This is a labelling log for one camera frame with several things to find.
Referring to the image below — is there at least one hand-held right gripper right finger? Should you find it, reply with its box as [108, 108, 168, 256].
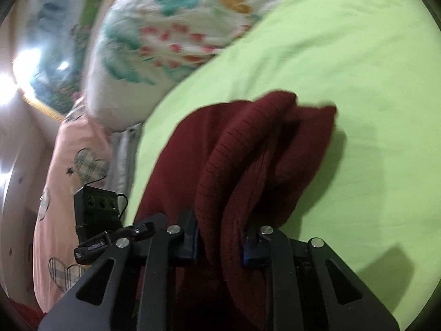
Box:
[241, 224, 401, 331]

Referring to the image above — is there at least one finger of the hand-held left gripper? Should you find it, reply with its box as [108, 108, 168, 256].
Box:
[122, 221, 156, 241]

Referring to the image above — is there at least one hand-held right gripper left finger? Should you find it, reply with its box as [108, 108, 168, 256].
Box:
[38, 210, 201, 331]

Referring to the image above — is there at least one dark red knit sweater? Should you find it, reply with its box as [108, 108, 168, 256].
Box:
[133, 90, 337, 331]

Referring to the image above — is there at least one pink quilt with plaid hearts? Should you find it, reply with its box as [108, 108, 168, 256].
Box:
[33, 98, 116, 314]

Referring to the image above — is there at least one white floral quilt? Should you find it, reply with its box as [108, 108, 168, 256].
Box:
[84, 0, 328, 133]

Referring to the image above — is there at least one gold framed landscape picture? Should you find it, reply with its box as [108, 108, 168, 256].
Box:
[12, 0, 135, 121]

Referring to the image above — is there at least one light green bed sheet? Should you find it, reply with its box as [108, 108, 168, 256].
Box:
[122, 0, 441, 331]

